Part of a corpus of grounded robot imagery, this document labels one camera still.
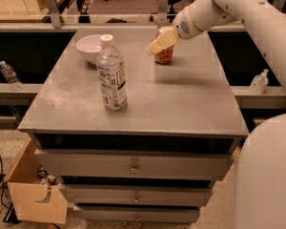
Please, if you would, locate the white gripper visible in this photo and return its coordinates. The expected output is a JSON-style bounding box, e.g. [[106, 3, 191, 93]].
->
[[148, 7, 202, 54]]

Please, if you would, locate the red coke can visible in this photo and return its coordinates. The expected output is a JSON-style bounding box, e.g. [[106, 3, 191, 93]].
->
[[154, 27, 174, 64]]

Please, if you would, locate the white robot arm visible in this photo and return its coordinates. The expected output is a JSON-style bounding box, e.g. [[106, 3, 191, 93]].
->
[[148, 0, 286, 229]]

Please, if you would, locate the clear plastic water bottle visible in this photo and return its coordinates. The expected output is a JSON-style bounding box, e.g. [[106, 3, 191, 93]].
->
[[96, 34, 127, 110]]

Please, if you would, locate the hand sanitizer pump bottle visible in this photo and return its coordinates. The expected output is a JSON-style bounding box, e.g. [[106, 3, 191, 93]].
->
[[250, 69, 269, 94]]

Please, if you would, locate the small water bottle on ledge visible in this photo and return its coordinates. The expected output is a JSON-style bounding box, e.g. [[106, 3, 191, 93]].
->
[[0, 61, 23, 91]]

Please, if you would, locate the white bowl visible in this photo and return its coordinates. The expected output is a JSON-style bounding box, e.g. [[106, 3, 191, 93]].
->
[[76, 34, 101, 64]]

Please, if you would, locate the grey drawer cabinet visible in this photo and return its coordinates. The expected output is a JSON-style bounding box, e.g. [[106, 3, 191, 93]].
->
[[20, 27, 248, 211]]

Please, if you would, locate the top grey drawer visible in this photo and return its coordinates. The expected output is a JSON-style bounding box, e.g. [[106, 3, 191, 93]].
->
[[35, 149, 234, 180]]

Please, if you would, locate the grey drawer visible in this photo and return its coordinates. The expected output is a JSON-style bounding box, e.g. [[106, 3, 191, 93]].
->
[[73, 206, 199, 223], [58, 184, 213, 207], [35, 149, 234, 180]]

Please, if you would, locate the middle grey drawer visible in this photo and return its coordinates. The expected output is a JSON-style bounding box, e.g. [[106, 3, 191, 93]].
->
[[58, 184, 213, 207]]

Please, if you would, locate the bottom grey drawer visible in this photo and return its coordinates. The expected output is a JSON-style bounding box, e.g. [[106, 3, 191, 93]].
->
[[73, 206, 199, 223]]

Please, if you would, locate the wooden bin with items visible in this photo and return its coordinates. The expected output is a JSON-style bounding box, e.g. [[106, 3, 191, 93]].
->
[[4, 138, 68, 224]]

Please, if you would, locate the middle metal rail bracket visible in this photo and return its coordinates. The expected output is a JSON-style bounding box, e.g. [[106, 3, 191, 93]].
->
[[157, 0, 168, 27]]

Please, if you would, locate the left metal rail bracket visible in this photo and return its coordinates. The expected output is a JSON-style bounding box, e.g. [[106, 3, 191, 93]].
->
[[44, 0, 63, 29]]

